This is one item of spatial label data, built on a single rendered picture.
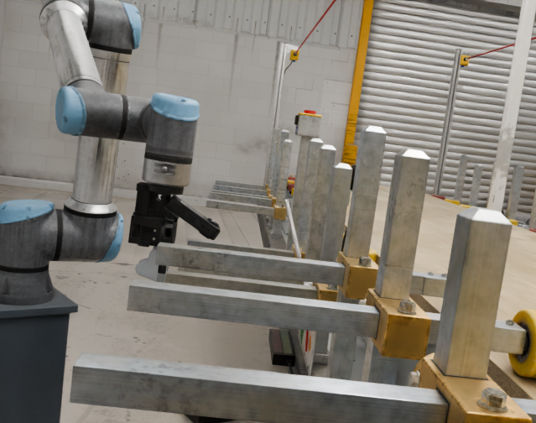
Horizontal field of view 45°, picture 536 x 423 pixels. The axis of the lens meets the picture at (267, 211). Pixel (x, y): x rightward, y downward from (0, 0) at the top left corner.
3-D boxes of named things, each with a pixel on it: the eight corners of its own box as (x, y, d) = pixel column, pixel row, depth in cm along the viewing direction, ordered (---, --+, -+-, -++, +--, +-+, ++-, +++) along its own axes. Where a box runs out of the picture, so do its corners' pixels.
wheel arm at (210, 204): (205, 209, 273) (206, 199, 273) (205, 208, 277) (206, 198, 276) (307, 221, 276) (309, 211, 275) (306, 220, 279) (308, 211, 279)
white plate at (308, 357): (307, 377, 123) (314, 326, 122) (295, 334, 149) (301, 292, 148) (310, 378, 123) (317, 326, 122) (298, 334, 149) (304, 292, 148)
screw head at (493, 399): (483, 411, 47) (486, 395, 47) (473, 399, 49) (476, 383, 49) (512, 414, 47) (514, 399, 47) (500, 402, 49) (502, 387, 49)
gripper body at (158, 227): (133, 239, 128) (141, 179, 127) (177, 245, 129) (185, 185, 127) (127, 247, 121) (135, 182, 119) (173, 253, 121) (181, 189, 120)
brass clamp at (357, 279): (340, 298, 97) (346, 264, 96) (329, 277, 110) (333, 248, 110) (382, 302, 97) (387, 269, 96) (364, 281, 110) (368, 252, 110)
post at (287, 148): (270, 249, 281) (284, 138, 275) (269, 248, 284) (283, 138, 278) (278, 250, 281) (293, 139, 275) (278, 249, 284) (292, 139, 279)
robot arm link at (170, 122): (191, 97, 128) (209, 98, 119) (183, 160, 130) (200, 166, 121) (144, 90, 124) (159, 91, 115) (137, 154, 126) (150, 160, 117)
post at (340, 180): (303, 396, 132) (335, 162, 127) (301, 389, 136) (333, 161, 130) (320, 399, 133) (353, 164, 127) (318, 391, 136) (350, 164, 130)
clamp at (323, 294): (316, 315, 123) (320, 289, 122) (309, 296, 136) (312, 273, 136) (346, 318, 123) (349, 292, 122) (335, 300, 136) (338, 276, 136)
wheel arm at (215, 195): (208, 201, 298) (210, 191, 297) (209, 200, 301) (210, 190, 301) (302, 211, 300) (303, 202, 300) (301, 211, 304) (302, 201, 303)
